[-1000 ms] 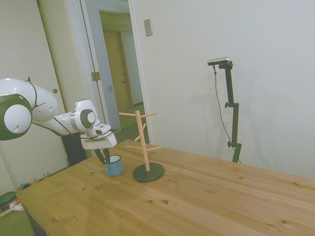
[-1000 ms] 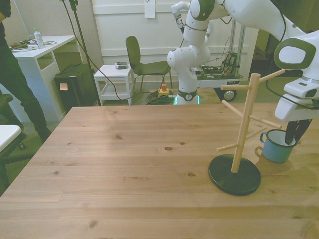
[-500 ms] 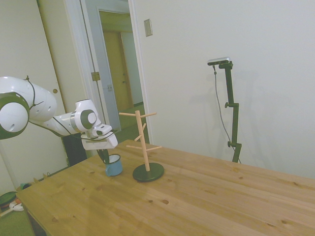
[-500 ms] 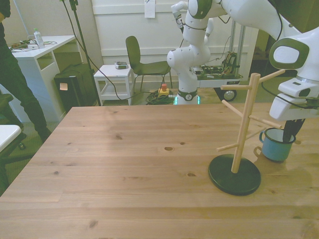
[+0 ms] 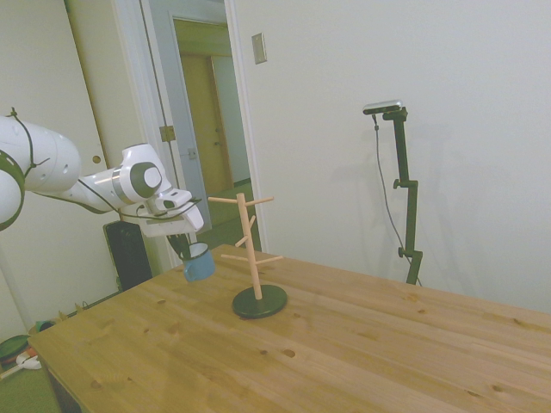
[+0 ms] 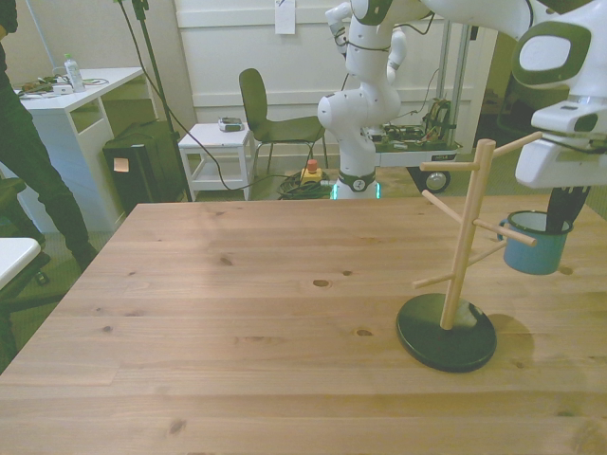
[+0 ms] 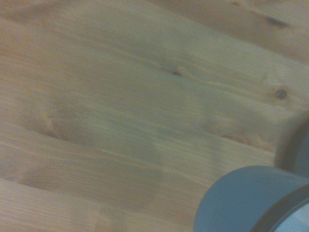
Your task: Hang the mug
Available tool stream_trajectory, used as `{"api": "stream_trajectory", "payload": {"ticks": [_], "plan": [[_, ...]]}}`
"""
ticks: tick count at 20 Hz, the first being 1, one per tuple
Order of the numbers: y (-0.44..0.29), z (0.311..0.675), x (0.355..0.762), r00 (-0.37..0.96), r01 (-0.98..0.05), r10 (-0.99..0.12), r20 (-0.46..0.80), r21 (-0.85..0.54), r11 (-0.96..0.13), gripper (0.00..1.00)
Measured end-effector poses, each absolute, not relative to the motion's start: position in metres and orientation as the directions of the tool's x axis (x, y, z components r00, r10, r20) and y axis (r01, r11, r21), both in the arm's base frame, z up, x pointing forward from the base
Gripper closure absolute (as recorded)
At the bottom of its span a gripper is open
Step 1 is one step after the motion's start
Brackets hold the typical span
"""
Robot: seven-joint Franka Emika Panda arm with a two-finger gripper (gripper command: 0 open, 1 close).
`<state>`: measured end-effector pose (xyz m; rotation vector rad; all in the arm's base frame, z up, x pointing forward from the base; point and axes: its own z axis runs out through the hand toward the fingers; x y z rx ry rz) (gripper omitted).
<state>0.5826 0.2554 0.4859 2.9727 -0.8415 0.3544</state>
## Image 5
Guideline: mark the green round floor object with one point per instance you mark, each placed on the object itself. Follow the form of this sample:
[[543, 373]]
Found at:
[[12, 347]]

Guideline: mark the blue enamel mug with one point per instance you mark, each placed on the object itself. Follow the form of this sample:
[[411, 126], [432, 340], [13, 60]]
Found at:
[[200, 266]]

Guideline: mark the white door with knob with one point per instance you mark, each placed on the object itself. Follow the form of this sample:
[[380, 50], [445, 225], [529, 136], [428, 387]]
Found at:
[[120, 86]]

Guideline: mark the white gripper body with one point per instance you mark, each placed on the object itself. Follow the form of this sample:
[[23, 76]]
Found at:
[[172, 226]]

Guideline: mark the brass door hinge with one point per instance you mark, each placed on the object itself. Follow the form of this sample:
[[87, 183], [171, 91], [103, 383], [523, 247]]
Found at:
[[167, 133]]

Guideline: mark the grey wall switch plate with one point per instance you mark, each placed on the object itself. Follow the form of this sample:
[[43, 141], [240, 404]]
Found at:
[[259, 48]]

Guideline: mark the black box speaker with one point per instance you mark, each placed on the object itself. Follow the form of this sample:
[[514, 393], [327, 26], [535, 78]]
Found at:
[[127, 258]]

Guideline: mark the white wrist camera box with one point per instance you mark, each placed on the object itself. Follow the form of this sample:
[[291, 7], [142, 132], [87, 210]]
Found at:
[[172, 201]]

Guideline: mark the silver exterior camera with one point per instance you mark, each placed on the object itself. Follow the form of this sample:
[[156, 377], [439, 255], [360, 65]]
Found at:
[[383, 106]]

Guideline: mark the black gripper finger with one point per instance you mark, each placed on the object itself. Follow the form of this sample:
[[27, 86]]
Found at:
[[188, 240], [177, 246]]

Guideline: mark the wooden mug tree black base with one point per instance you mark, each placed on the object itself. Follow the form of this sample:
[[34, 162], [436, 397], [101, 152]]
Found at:
[[257, 275]]

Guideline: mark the black camera stand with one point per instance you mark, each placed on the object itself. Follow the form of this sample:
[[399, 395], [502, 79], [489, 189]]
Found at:
[[408, 206]]

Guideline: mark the white floor object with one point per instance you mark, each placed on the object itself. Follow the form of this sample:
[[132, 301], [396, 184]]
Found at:
[[30, 362]]

